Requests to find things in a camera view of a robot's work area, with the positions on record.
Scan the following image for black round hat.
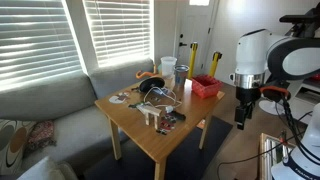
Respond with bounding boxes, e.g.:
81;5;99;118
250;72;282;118
138;76;166;94

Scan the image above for white charger cable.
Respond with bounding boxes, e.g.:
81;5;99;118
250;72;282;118
143;85;183;110

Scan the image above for white cushion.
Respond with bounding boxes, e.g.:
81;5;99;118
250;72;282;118
18;155;79;180

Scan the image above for red woven basket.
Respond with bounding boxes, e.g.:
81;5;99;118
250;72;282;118
190;74;223;100

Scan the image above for black clip device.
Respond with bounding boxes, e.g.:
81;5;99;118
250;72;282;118
168;111;187;122

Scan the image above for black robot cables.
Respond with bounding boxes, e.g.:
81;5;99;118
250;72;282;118
216;93;320;180

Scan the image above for floral cushion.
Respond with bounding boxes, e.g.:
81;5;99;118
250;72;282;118
26;119;57;151

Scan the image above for orange hook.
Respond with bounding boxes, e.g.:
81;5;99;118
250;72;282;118
135;64;158;80

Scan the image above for black overhead stand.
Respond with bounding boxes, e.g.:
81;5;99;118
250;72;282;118
279;3;320;39

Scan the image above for circle pattern cushion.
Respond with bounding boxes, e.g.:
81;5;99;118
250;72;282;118
0;119;36;176

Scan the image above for white plastic container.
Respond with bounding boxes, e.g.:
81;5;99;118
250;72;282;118
160;56;178;80

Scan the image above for wooden square table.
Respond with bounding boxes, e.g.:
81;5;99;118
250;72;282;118
83;114;234;180

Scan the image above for wooden crate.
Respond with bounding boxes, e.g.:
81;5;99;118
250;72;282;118
259;132;296;180

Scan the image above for narrow white window blind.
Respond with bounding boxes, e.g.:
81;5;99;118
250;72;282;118
82;0;153;68

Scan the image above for grey sofa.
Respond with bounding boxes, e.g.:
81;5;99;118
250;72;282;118
0;58;154;180

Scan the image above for wide white window blind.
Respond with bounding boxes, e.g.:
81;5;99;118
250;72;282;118
0;0;83;93

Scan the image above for small wooden block stand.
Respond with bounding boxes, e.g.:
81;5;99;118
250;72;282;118
143;105;163;130

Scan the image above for white door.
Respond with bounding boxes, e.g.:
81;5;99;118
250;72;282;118
173;0;216;78

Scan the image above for white round floor base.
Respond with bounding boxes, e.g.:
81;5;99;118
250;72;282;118
258;99;284;116

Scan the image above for yellow stanchion post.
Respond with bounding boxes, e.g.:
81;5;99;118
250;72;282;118
208;51;223;78
188;41;199;80

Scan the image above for red green christmas sticker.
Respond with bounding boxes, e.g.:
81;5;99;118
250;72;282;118
156;113;177;136

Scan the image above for orange cable wrap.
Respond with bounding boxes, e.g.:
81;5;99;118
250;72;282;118
259;85;290;101

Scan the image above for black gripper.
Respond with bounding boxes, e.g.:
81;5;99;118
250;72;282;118
234;87;262;131

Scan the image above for metal tumbler cup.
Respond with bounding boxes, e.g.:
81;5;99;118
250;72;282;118
173;64;190;87

